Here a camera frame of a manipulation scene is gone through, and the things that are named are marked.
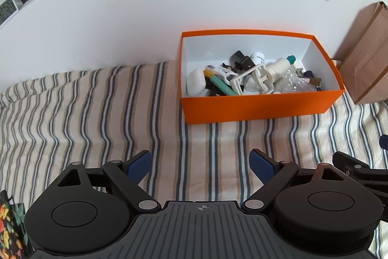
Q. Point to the black phone clamp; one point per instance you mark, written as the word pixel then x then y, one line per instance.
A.
pixel 239 60

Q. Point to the dark blue tube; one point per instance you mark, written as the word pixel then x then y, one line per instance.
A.
pixel 309 74

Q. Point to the brown paper bag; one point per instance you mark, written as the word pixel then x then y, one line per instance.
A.
pixel 363 64

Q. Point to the orange cardboard box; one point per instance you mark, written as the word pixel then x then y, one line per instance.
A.
pixel 257 108

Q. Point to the teal pen with gold cap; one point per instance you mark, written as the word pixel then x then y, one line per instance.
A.
pixel 222 86

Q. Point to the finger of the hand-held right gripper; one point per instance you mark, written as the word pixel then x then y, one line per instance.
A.
pixel 384 142
pixel 357 169

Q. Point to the striped blanket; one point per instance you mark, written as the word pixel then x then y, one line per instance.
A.
pixel 91 113

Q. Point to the white plastic frame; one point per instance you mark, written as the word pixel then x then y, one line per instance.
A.
pixel 262 81

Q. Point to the clear plastic bag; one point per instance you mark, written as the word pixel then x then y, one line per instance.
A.
pixel 295 84

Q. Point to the dark floral cloth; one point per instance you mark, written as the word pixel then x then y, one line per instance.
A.
pixel 7 225

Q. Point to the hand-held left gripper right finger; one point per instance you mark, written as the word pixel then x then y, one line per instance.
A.
pixel 263 167

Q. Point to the white earbud case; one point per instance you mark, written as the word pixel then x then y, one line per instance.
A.
pixel 195 83

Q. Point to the olive brown small box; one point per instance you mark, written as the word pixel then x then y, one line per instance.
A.
pixel 317 81

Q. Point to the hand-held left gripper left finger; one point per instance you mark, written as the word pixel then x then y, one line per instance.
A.
pixel 139 167

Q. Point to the digital clock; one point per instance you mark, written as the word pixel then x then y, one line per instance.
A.
pixel 6 10

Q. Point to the white bottle with teal cap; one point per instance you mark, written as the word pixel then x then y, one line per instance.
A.
pixel 280 67

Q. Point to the white bottle with clear cap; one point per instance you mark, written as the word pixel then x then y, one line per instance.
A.
pixel 257 58

